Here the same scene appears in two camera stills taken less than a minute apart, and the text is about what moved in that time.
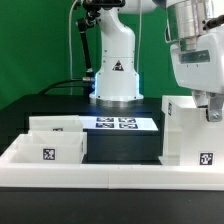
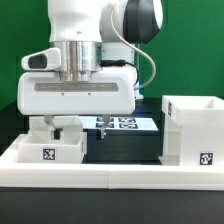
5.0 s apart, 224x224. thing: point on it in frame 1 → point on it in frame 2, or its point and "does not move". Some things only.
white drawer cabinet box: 189,138 does not move
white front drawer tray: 52,147 does not move
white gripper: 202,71 → 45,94
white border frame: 107,175 does not move
